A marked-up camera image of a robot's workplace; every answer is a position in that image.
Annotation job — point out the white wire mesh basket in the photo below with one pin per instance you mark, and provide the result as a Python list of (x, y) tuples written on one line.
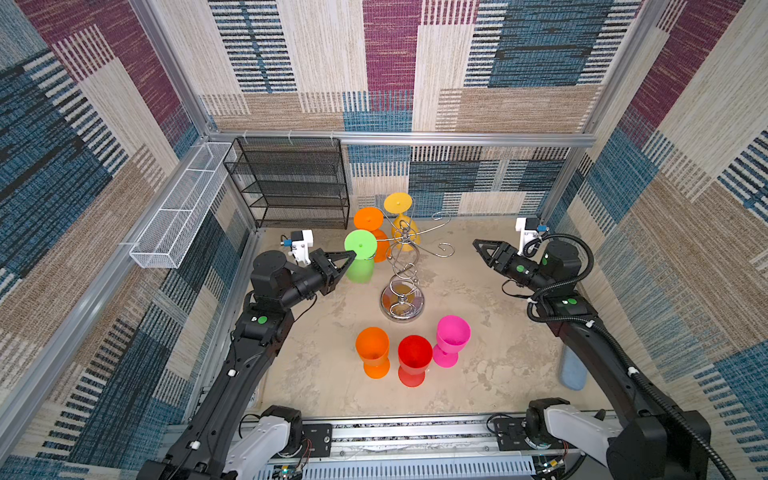
[(167, 238)]

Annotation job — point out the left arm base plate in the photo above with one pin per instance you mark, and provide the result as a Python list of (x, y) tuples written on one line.
[(314, 441)]

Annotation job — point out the black wire mesh shelf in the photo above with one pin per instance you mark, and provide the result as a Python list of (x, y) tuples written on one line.
[(291, 182)]

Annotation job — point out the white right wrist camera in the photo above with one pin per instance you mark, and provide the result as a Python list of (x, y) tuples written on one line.
[(529, 228)]

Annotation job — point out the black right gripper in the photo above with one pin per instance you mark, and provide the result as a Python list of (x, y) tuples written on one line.
[(500, 248)]

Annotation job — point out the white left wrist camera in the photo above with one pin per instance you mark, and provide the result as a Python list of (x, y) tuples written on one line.
[(299, 244)]

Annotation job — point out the blue grey glasses case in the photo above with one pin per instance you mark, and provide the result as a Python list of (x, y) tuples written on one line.
[(573, 373)]

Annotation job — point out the chrome wine glass rack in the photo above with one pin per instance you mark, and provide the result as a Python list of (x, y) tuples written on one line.
[(402, 300)]

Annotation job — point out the green wine glass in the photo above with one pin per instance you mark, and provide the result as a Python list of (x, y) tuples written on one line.
[(365, 245)]

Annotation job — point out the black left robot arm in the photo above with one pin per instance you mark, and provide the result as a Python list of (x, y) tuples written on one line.
[(207, 448)]

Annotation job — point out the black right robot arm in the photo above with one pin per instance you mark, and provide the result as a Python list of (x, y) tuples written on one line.
[(655, 438)]

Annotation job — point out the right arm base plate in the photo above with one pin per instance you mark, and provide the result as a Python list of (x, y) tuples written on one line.
[(512, 434)]

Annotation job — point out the pink wine glass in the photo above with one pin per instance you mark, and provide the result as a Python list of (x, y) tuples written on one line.
[(453, 334)]

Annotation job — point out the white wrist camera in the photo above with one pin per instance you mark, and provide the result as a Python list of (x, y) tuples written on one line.
[(529, 228), (299, 244)]

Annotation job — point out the orange wine glass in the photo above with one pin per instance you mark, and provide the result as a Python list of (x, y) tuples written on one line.
[(372, 219), (372, 346)]

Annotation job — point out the red wine glass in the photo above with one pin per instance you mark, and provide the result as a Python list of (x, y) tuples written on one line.
[(415, 355)]

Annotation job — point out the yellow wine glass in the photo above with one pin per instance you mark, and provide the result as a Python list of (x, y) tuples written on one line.
[(401, 219)]

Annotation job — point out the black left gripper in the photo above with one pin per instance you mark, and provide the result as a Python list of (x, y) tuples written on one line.
[(322, 262)]

